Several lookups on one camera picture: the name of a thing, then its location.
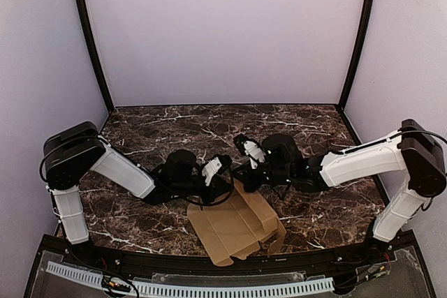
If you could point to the brown cardboard box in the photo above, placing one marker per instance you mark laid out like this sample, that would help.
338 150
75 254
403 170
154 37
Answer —
235 228

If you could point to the black right frame post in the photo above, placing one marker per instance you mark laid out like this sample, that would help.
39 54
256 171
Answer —
356 53

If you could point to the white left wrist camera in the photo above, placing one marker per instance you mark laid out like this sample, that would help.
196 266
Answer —
217 165

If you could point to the black left frame post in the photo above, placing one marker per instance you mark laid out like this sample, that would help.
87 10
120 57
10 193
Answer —
93 54

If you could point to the black frame post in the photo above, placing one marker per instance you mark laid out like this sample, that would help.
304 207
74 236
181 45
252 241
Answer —
356 53
93 54

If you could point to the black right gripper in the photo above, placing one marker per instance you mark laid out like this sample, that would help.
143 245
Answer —
251 176

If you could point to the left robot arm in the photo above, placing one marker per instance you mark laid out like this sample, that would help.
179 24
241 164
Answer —
70 155

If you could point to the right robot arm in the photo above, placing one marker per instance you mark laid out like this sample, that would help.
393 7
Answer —
410 149

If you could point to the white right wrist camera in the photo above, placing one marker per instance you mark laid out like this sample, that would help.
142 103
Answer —
250 148

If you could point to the white slotted cable duct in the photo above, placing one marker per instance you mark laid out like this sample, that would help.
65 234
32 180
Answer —
175 285

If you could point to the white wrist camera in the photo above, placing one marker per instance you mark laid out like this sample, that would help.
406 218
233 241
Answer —
250 148
217 165

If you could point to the black front table rail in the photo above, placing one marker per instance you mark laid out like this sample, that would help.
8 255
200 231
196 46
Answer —
337 261

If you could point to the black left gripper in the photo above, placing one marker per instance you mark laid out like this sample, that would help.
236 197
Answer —
216 189

